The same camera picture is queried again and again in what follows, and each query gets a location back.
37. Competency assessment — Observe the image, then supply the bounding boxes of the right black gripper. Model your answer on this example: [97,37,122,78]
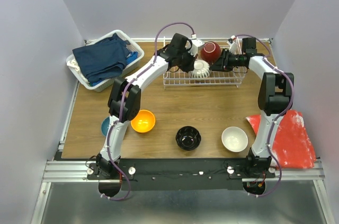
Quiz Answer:
[208,49,242,73]

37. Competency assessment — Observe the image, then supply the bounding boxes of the white ribbed bowl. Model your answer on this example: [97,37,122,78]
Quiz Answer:
[189,60,210,79]

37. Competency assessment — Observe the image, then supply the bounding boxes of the red floral bowl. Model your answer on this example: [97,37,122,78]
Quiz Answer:
[200,41,221,64]

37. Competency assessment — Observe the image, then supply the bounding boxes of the white wire dish rack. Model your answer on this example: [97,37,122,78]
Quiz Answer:
[162,35,246,90]

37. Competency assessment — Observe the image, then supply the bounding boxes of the orange bowl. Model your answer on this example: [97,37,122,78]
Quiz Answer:
[131,110,156,133]

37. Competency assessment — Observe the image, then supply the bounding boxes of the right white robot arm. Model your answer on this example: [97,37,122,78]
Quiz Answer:
[211,34,294,177]

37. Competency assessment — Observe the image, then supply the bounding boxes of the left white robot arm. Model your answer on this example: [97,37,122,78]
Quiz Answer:
[95,33,204,179]

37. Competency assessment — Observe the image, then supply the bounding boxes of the white laundry basket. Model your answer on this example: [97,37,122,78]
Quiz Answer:
[66,30,145,92]

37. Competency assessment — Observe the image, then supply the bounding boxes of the black fluted bowl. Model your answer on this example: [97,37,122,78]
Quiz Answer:
[175,126,201,151]

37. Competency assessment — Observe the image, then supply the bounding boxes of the plain white bowl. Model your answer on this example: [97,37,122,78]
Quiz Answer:
[221,127,248,153]

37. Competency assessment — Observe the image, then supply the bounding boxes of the navy blue cloth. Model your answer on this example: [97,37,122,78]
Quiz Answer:
[73,33,138,85]

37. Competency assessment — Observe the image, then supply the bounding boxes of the blue bowl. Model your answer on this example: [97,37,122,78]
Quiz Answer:
[101,117,110,137]

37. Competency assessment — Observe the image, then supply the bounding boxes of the red white cloth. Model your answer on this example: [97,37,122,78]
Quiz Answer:
[245,110,317,169]

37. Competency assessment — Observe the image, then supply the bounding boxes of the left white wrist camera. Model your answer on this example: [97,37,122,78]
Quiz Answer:
[185,39,205,57]

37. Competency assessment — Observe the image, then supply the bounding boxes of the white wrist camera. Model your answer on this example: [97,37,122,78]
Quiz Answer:
[227,35,239,54]
[185,39,205,57]

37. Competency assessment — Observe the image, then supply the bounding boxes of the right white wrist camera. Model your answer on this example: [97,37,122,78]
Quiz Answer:
[227,35,239,54]

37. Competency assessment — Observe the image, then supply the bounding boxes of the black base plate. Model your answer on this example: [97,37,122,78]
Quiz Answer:
[86,158,275,192]

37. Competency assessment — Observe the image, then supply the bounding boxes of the aluminium frame rail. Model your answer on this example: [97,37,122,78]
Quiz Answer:
[42,160,325,183]

